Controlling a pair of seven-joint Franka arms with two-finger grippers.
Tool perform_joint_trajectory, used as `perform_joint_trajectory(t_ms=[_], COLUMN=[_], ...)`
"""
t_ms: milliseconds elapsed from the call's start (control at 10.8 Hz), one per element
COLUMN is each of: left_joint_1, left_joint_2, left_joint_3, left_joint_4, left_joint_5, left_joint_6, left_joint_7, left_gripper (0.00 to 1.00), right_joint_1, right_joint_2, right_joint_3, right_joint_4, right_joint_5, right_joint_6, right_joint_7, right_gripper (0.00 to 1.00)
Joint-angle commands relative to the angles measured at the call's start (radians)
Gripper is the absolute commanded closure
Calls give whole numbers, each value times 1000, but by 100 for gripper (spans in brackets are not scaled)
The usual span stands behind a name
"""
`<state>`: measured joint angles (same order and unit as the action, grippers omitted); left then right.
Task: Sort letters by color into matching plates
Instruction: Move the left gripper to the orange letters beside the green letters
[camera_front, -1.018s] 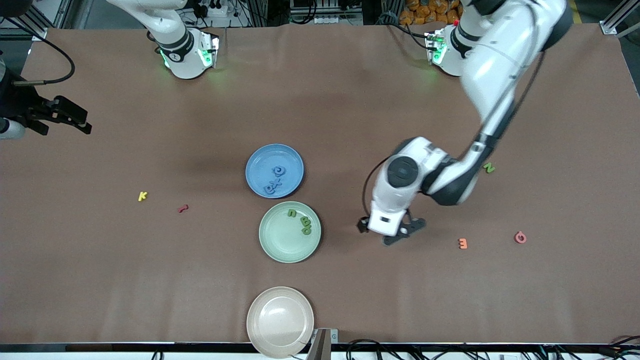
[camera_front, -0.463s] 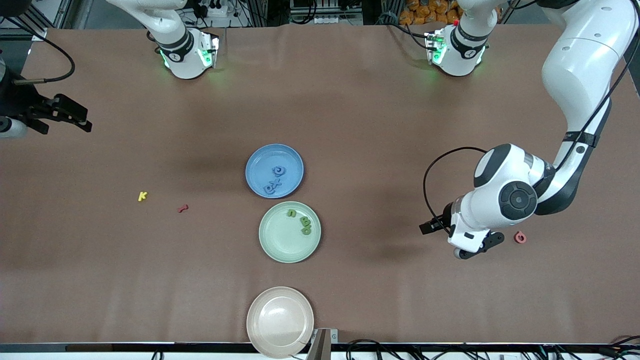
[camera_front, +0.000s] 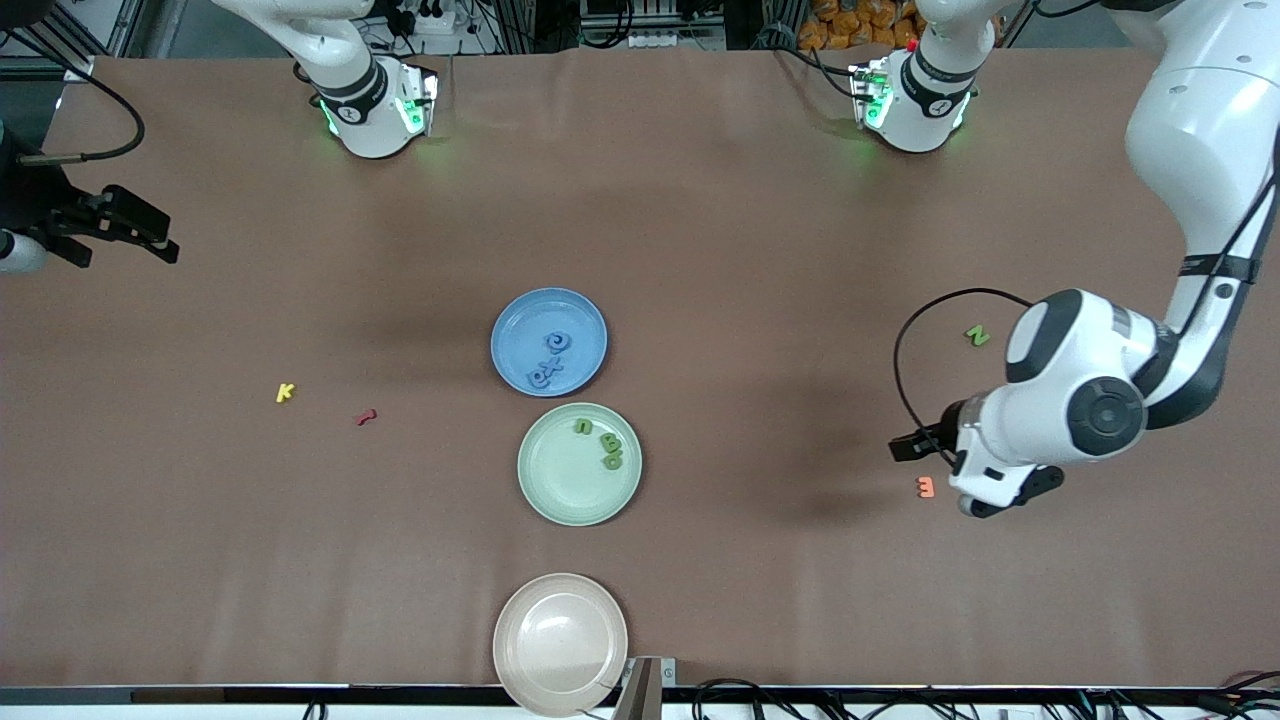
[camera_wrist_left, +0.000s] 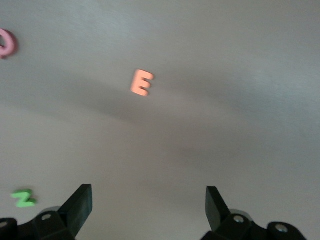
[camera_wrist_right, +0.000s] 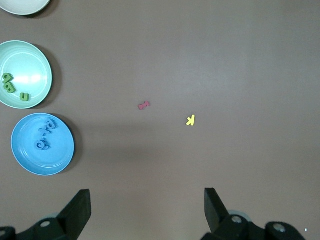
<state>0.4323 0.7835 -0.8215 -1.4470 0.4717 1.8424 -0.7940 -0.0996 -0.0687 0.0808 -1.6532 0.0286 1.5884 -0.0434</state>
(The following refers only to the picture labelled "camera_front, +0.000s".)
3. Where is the brown table cover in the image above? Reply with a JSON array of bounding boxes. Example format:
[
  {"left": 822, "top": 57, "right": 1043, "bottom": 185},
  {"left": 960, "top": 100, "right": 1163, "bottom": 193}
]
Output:
[{"left": 0, "top": 45, "right": 1280, "bottom": 691}]

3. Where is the light green plate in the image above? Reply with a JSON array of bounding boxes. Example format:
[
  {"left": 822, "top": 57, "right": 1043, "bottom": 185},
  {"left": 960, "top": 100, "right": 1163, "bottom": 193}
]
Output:
[{"left": 517, "top": 402, "right": 644, "bottom": 528}]

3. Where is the blue plate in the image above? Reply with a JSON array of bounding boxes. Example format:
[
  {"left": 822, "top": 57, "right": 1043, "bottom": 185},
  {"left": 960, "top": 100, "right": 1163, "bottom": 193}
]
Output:
[{"left": 491, "top": 287, "right": 609, "bottom": 398}]

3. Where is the white power strip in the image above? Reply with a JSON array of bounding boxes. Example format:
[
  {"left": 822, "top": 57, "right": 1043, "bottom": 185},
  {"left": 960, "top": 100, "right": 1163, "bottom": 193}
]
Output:
[
  {"left": 385, "top": 0, "right": 466, "bottom": 39},
  {"left": 628, "top": 25, "right": 728, "bottom": 53}
]

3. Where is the beige plate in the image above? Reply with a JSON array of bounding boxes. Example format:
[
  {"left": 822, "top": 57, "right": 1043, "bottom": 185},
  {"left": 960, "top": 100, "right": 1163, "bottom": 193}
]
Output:
[{"left": 492, "top": 572, "right": 630, "bottom": 718}]

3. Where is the pile of oranges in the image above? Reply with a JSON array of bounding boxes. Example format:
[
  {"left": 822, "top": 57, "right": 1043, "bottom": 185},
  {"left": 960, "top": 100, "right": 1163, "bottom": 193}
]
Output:
[{"left": 797, "top": 0, "right": 926, "bottom": 51}]

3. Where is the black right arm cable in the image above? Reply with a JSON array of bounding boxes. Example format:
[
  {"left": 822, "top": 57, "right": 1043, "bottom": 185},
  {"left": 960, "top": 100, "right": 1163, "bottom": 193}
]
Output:
[{"left": 0, "top": 28, "right": 146, "bottom": 166}]

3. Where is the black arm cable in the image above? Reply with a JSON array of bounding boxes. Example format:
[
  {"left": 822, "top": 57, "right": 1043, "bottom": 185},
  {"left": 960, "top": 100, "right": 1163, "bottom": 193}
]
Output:
[
  {"left": 893, "top": 288, "right": 1033, "bottom": 451},
  {"left": 0, "top": 28, "right": 146, "bottom": 166}
]

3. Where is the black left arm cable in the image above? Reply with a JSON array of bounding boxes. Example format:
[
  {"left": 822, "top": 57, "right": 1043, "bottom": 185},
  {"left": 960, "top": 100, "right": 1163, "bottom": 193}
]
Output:
[{"left": 893, "top": 288, "right": 1033, "bottom": 451}]

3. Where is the aluminium frame profile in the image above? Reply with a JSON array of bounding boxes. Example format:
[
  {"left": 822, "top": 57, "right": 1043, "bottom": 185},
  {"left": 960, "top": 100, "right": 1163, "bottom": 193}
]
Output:
[{"left": 0, "top": 0, "right": 136, "bottom": 83}]

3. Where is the black floor cable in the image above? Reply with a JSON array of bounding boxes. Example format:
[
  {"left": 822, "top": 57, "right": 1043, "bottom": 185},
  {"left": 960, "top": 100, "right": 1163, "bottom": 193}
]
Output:
[{"left": 690, "top": 678, "right": 766, "bottom": 720}]

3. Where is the grey metal post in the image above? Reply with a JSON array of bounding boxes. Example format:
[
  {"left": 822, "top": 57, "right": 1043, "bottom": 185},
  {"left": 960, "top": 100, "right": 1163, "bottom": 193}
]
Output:
[{"left": 613, "top": 655, "right": 678, "bottom": 720}]

